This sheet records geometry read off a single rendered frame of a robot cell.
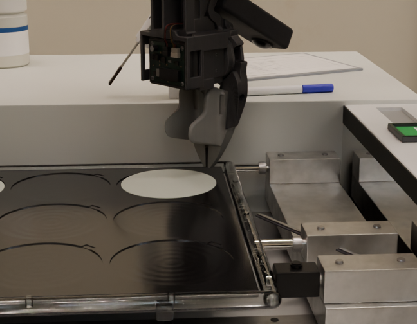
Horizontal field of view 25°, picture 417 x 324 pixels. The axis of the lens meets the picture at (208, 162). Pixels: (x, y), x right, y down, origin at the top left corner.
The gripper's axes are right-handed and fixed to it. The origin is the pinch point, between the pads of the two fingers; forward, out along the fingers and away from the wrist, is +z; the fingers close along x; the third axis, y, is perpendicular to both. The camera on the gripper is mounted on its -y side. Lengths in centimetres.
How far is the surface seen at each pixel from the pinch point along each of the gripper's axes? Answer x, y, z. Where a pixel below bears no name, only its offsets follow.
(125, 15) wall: -136, -101, 5
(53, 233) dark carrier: 3.8, 24.0, 2.0
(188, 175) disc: -0.4, 3.3, 1.8
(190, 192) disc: 4.0, 7.3, 1.8
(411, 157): 24.3, -1.1, -4.1
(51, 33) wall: -145, -82, 9
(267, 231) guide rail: 4.9, -3.5, 8.6
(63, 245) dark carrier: 6.9, 25.2, 2.0
